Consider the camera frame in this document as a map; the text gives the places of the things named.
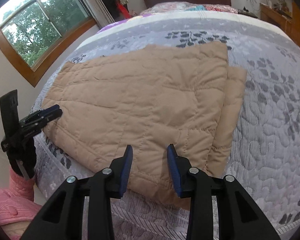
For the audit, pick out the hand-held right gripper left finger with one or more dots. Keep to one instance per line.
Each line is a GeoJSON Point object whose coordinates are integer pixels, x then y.
{"type": "Point", "coordinates": [126, 170]}

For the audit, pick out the teal cloth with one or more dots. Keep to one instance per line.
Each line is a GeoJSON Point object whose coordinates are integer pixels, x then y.
{"type": "Point", "coordinates": [195, 8]}

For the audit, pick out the beige quilted coat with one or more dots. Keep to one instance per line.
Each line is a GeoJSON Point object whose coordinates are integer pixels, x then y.
{"type": "Point", "coordinates": [140, 100]}

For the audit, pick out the wooden desk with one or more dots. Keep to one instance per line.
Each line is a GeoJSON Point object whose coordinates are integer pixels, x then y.
{"type": "Point", "coordinates": [272, 15]}

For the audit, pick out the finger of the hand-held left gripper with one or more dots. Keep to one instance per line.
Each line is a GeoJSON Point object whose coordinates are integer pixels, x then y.
{"type": "Point", "coordinates": [32, 128]}
{"type": "Point", "coordinates": [53, 110]}

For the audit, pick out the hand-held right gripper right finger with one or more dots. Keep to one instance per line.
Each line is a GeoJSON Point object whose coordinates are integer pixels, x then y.
{"type": "Point", "coordinates": [175, 172]}

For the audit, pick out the red cloth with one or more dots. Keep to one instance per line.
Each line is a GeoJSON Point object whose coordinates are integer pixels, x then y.
{"type": "Point", "coordinates": [122, 10]}

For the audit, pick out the plain beige curtain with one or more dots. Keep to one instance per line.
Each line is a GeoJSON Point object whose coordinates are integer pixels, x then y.
{"type": "Point", "coordinates": [100, 5]}

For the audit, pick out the large wooden-framed window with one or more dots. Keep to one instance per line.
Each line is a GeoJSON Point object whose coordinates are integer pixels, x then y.
{"type": "Point", "coordinates": [35, 22]}

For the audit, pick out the bed with grey quilt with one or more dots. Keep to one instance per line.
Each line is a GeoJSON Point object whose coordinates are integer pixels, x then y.
{"type": "Point", "coordinates": [265, 130]}

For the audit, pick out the dark nightstand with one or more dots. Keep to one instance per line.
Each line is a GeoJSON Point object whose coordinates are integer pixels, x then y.
{"type": "Point", "coordinates": [247, 12]}

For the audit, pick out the purple printed sheet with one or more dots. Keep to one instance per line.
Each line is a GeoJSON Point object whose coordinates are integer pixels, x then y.
{"type": "Point", "coordinates": [130, 21]}

